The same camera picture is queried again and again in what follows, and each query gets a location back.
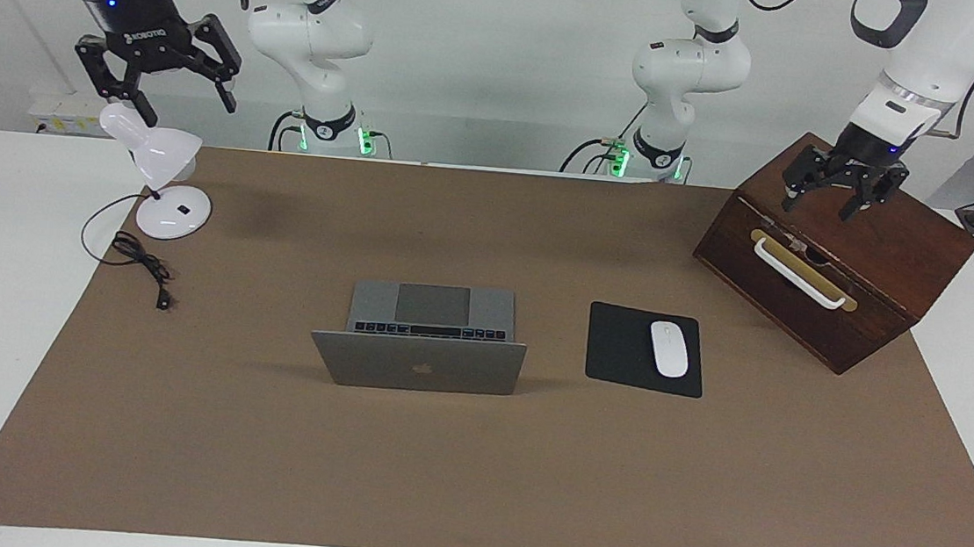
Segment black mouse pad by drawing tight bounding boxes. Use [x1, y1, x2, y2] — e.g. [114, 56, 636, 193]
[582, 300, 711, 399]

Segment white power strip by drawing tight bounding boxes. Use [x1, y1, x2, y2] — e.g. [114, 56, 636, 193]
[26, 88, 111, 140]

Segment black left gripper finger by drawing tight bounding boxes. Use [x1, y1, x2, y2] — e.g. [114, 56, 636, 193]
[780, 146, 835, 216]
[840, 160, 910, 227]

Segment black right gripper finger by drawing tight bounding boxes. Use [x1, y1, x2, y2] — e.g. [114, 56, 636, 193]
[174, 11, 246, 114]
[69, 35, 164, 128]

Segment white box handle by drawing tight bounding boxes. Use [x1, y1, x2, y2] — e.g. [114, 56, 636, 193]
[749, 235, 854, 313]

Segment brass handle plate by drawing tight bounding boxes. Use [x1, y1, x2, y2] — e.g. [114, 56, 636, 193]
[745, 228, 864, 313]

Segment black left base cables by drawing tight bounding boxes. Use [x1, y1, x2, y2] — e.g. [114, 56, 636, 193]
[559, 96, 646, 180]

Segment black base cables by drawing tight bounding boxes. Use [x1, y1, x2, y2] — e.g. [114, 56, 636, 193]
[267, 107, 308, 154]
[559, 96, 646, 180]

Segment white computer mouse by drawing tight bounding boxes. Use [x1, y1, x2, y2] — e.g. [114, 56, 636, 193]
[646, 320, 693, 380]

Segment silver grey laptop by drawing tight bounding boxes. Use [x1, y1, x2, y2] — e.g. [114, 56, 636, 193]
[306, 272, 533, 402]

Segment dark brown wooden box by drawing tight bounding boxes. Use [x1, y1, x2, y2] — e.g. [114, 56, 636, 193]
[683, 122, 974, 387]

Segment brown table mat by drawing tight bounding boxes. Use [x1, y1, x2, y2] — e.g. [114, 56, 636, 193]
[0, 126, 974, 547]

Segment black lamp power cable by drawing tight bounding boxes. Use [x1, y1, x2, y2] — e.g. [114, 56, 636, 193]
[76, 188, 183, 312]

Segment white desk lamp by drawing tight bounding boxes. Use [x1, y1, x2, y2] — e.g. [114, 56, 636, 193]
[89, 100, 220, 244]

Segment black right base cables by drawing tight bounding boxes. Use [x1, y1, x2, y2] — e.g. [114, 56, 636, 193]
[267, 107, 308, 154]

